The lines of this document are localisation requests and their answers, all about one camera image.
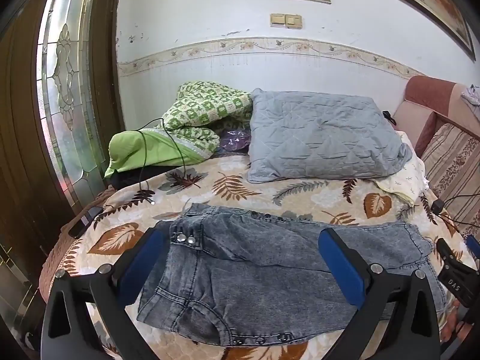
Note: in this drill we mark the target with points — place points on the green patterned quilt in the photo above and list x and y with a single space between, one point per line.
187 120

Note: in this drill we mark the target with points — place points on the wooden door with stained glass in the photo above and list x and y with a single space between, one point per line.
63 82

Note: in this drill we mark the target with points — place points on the small black object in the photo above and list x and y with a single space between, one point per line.
389 116

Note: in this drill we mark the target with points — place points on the purple cloth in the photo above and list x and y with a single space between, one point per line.
234 140

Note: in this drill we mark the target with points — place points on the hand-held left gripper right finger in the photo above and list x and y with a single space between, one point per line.
343 266

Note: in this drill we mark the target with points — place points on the beige light switch panel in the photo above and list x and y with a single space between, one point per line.
286 20

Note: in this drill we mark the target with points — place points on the pale cloth on headboard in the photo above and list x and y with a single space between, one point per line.
472 95

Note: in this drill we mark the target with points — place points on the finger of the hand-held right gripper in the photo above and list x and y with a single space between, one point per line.
473 245
445 251

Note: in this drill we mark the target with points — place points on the grey washed denim pants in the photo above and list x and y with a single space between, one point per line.
243 270

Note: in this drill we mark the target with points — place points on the grey quilted pillow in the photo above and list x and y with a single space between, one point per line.
318 138

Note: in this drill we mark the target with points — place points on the leaf print bed blanket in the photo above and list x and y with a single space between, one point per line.
123 240

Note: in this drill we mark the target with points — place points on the black phone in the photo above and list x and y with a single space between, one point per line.
85 221

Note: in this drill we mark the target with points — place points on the cream printed cloth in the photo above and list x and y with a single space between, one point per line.
403 180

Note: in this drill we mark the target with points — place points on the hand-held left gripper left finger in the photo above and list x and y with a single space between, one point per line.
144 262

